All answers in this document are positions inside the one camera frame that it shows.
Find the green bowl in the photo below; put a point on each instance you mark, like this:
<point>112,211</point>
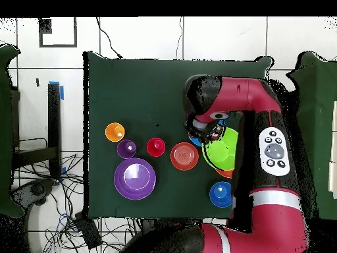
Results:
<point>222,152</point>

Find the large light blue bowl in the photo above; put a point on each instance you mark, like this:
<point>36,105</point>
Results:
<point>195,141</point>

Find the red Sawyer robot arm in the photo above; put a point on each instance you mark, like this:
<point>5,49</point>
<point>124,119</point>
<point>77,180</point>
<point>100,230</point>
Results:
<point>263,224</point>

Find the small orange bowl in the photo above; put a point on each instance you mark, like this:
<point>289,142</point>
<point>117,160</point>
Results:
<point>184,156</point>

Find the large orange bowl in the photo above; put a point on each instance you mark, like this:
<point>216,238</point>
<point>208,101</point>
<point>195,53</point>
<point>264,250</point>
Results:
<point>225,174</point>

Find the small dark blue bowl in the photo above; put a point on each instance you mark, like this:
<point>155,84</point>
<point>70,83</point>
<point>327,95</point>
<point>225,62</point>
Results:
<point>219,195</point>

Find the red cup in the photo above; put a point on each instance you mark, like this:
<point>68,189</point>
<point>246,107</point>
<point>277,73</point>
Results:
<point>155,147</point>

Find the dark green table cloth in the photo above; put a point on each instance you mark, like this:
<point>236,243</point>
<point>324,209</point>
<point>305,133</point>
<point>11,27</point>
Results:
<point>144,92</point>

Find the purple cup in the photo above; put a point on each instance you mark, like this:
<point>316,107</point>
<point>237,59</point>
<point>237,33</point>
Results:
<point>126,149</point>

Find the purple bowl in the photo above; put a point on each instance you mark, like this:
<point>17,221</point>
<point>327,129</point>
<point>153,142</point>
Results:
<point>134,179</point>

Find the orange cup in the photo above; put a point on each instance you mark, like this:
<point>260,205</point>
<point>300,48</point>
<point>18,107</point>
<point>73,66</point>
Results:
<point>115,131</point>

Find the green clothed side table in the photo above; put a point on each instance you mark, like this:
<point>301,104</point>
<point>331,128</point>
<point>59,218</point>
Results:
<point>316,131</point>
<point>5,131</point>

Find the black power strip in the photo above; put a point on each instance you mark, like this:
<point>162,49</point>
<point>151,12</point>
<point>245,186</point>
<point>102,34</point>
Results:
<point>88,232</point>

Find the black equipment stand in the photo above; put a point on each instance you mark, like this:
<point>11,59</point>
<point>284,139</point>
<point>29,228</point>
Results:
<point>54,118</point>

